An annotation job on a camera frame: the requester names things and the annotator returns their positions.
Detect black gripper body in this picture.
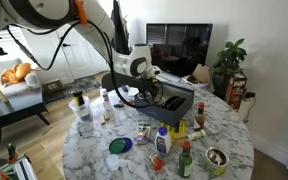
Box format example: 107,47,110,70
136,75,165,99

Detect metallic cup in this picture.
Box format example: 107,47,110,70
139,91,155,104

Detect dark blue shoe box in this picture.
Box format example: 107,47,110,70
133,81,196,128

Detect open cardboard box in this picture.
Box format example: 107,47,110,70
185,63,213,85

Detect orange jenga box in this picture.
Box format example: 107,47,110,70
224,71,249,113

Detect brown floor box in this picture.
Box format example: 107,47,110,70
41,78,65,95

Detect white tv console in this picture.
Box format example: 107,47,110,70
157,71,215,91

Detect black sandal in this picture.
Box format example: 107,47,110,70
164,95,182,110
168,97,187,112

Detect black chair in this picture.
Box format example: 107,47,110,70
100,71,140,95

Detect black television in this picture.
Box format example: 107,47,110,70
145,22,214,79

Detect clear plastic snack packet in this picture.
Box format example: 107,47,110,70
133,124,152,146

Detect white bottle blue cap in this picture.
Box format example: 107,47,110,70
154,126,173,156

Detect tan wooden block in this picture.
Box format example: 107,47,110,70
171,132,189,147

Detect black hanging jacket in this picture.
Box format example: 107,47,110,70
110,0,132,56

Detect blue round lid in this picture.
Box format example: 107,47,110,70
121,136,134,154

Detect small white bottle green cap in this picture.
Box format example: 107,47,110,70
186,129,207,142

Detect patterned grey rug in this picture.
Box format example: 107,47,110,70
61,75,102,98

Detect green round lid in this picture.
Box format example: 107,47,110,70
108,138,127,155

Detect dark bottle black cap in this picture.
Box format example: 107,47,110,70
71,89,86,108

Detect clear plastic tub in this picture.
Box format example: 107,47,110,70
68,95,93,123

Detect small jar red cap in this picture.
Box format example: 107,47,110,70
149,152,165,172

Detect white door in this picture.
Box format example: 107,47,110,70
29,22,111,85

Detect potted green plant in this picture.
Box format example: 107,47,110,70
211,37,249,100

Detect green glass bottle red cap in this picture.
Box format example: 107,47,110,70
177,140,194,179

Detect white measuring scoop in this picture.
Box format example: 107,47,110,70
105,153,132,172

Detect open tin can green label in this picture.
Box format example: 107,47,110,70
204,146,231,178

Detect orange plush toy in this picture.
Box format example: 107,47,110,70
0,62,43,87

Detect grey couch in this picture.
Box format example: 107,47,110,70
0,57,51,130

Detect white window blinds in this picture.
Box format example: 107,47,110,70
0,26,29,63

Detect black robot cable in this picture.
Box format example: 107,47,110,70
5,19,165,110

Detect white device with cable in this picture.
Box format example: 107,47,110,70
238,92,257,123

